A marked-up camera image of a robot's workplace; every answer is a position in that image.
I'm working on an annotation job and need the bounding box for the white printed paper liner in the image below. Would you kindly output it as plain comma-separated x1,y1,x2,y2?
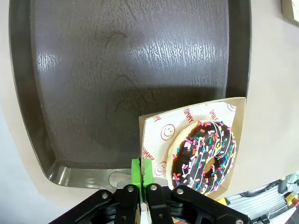
142,101,237,178

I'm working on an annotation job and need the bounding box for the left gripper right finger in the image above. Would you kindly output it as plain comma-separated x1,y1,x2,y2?
141,159,249,224

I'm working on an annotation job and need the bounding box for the chocolate donut with coloured sprinkles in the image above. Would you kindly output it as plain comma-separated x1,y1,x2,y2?
166,120,237,196

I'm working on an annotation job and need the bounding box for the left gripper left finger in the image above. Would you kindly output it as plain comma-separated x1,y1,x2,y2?
48,158,142,224

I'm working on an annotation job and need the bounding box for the aluminium frame rail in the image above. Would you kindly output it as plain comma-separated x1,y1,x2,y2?
225,184,290,224

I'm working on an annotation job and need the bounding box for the kraft cardboard tray box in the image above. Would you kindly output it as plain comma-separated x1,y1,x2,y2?
139,97,247,201
281,0,299,27

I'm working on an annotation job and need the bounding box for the yellow red emergency stop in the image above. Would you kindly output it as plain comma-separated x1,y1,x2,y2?
285,191,299,206

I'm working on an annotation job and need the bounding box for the dark brown woodgrain tray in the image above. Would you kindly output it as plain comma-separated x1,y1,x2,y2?
8,0,252,189

